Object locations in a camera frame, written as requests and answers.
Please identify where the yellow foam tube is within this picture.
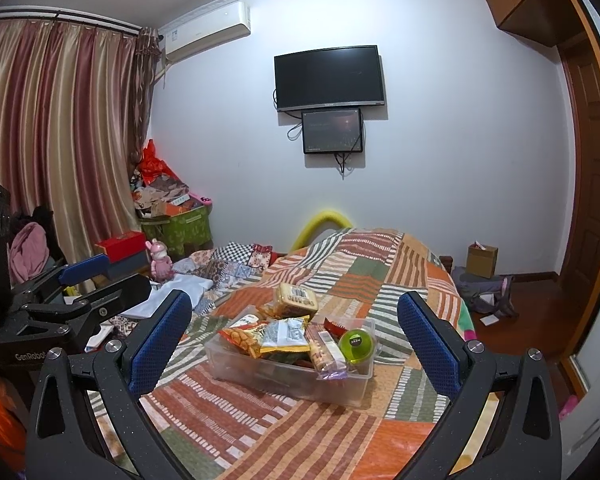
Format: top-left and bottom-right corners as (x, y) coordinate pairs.
(290, 210), (353, 251)

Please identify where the wooden overhead cabinet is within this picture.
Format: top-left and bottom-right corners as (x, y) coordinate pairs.
(480, 0), (581, 48)

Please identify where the white cloth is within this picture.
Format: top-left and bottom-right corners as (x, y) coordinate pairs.
(115, 272), (216, 318)

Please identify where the grey pink backpack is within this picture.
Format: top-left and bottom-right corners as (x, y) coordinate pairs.
(450, 266), (520, 320)

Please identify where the small cardboard box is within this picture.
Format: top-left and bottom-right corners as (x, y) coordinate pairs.
(467, 241), (499, 279)

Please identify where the pink rabbit toy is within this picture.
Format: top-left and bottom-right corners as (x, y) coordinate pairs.
(145, 239), (175, 281)

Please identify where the biscuit packet with white label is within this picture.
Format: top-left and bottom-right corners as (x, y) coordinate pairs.
(272, 282), (318, 318)

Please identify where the striped patchwork blanket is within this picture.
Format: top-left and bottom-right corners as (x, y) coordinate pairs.
(85, 227), (476, 480)

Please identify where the yellow grey snack packet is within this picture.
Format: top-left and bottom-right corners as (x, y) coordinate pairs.
(260, 315), (312, 356)

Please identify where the small black wall monitor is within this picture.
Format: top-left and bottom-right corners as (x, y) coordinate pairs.
(301, 108), (364, 155)

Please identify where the dark curtain rail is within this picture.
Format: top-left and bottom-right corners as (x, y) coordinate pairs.
(0, 5), (143, 36)

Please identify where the striped brown curtain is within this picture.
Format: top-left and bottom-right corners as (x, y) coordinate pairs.
(0, 15), (161, 281)

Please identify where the wooden door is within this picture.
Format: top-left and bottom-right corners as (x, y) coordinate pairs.
(557, 10), (600, 361)

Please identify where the red plastic bag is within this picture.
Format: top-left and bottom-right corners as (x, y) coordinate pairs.
(141, 139), (173, 181)

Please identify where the white heart-decal wardrobe door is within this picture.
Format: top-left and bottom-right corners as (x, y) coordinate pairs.
(560, 355), (600, 466)

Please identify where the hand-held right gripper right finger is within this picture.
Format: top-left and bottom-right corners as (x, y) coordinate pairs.
(397, 290), (566, 480)

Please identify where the white air conditioner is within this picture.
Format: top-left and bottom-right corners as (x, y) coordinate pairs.
(160, 1), (252, 63)

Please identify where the green storage crate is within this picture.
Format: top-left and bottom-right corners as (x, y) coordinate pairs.
(140, 205), (216, 256)

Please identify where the black wall television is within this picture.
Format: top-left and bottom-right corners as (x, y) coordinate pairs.
(274, 45), (385, 112)

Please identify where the red box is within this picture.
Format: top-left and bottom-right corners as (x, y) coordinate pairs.
(95, 231), (147, 262)

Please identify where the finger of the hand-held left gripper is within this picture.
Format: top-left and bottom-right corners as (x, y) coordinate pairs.
(22, 275), (153, 331)
(11, 254), (110, 311)

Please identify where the orange snack packet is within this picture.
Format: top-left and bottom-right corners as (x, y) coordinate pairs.
(219, 314), (276, 361)

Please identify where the grey box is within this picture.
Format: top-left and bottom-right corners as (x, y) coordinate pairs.
(105, 250), (151, 277)

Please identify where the checkered patterned cloth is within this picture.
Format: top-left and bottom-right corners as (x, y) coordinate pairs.
(172, 241), (276, 301)

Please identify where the clear plastic container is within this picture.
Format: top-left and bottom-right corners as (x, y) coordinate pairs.
(203, 305), (377, 408)

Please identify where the green lidded cup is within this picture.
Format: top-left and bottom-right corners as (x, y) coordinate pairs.
(337, 327), (377, 363)

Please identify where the pink clothing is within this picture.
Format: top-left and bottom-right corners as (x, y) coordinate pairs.
(9, 222), (50, 286)

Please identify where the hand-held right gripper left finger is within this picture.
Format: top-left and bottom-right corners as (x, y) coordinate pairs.
(25, 289), (193, 480)

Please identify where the clear cracker packet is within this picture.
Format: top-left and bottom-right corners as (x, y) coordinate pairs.
(305, 324), (348, 381)

